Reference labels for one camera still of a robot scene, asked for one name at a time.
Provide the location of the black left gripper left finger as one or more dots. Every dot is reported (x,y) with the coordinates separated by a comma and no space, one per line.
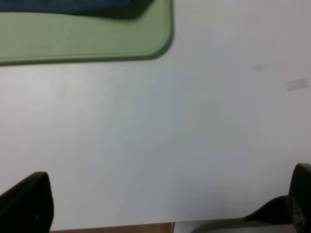
(28,206)

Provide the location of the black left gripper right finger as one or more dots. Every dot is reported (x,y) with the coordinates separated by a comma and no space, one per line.
(299,198)

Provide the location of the children's blue denim shorts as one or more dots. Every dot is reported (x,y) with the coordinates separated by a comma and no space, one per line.
(119,9)

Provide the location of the green plastic tray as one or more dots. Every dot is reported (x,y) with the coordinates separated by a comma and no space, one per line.
(141,31)

